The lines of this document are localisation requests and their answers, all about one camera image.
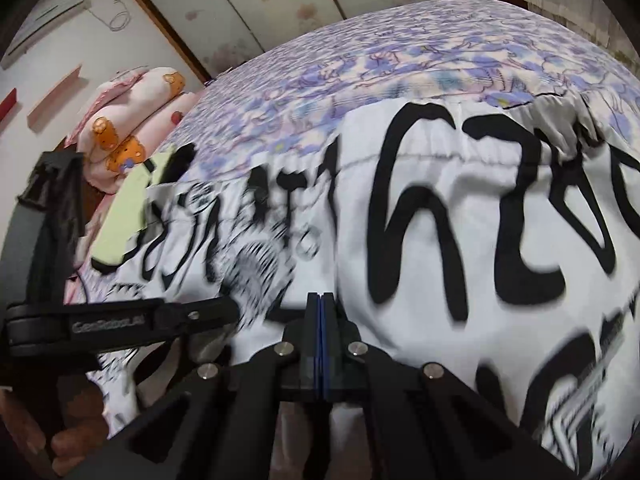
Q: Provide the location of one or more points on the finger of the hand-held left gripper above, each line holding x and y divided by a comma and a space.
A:
200, 315

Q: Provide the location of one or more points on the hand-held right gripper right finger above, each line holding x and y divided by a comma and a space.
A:
327, 320

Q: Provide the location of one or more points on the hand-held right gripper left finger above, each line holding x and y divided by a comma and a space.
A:
313, 320

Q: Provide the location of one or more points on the black and white printed shirt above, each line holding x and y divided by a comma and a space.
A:
450, 185

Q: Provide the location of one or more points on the person's left hand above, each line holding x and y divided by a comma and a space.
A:
80, 445

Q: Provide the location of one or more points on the pink bear print rolled quilt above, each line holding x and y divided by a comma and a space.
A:
150, 90

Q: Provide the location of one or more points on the purple cat print blanket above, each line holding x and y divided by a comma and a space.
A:
400, 60

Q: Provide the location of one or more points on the white air conditioner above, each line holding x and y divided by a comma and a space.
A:
45, 25

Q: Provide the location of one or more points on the floral sliding door wardrobe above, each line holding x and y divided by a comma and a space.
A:
225, 10

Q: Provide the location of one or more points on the red wall shelf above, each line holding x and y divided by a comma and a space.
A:
7, 105

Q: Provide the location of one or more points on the light wooden wall shelf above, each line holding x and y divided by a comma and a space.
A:
52, 97

